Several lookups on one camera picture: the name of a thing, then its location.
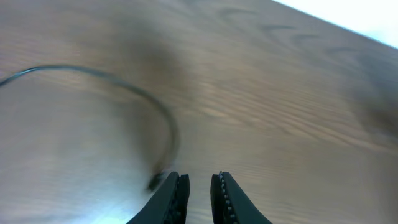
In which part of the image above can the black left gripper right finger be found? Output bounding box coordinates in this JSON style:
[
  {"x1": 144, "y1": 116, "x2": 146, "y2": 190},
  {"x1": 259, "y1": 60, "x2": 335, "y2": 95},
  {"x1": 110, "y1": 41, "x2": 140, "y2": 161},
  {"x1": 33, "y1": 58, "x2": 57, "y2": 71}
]
[{"x1": 210, "y1": 171, "x2": 272, "y2": 224}]

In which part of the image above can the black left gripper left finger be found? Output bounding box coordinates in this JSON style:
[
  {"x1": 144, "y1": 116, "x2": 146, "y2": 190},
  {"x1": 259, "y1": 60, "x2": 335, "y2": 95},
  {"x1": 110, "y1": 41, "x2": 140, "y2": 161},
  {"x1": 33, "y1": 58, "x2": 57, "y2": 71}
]
[{"x1": 127, "y1": 172, "x2": 190, "y2": 224}]

